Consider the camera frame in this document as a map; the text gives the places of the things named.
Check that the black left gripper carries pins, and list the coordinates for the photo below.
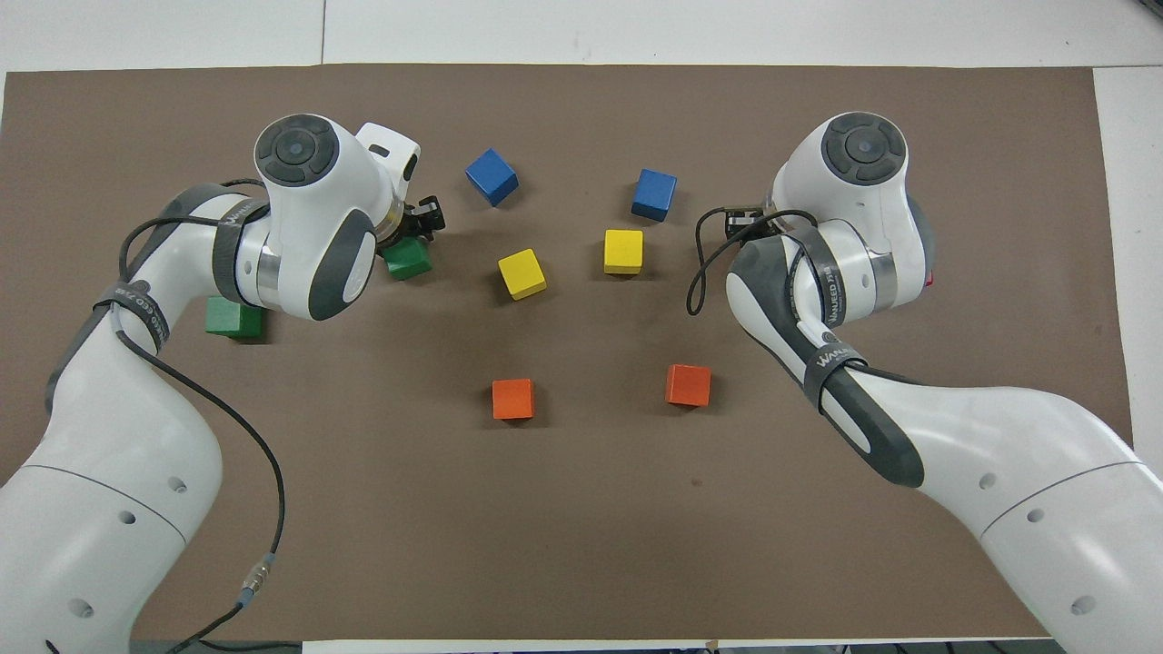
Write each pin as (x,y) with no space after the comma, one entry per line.
(409,225)

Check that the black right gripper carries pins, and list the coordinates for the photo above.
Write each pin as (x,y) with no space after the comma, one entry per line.
(768,216)

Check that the green wooden block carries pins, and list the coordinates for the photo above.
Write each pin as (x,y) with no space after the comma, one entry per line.
(409,261)
(234,316)

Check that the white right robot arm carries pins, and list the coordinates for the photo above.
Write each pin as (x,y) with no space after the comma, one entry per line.
(854,209)

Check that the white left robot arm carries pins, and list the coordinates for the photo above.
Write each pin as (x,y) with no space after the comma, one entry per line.
(309,209)

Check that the blue wooden block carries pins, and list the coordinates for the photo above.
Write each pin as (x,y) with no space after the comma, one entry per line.
(492,177)
(654,193)

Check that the yellow wooden block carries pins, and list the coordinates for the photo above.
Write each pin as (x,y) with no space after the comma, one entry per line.
(623,250)
(521,272)

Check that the orange wooden block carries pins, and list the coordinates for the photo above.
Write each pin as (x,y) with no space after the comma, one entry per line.
(513,398)
(688,384)

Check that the brown table mat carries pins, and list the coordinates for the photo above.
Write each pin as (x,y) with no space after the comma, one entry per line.
(581,509)

